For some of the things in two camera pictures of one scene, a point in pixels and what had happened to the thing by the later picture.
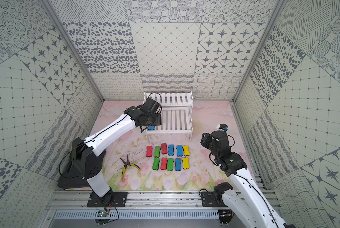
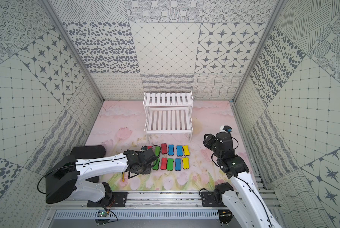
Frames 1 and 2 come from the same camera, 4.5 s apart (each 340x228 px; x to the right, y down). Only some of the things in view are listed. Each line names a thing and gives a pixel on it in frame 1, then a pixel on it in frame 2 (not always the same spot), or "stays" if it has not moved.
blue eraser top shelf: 171,149 stays
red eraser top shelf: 164,148 stays
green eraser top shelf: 156,151 stays
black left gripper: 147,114 to 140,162
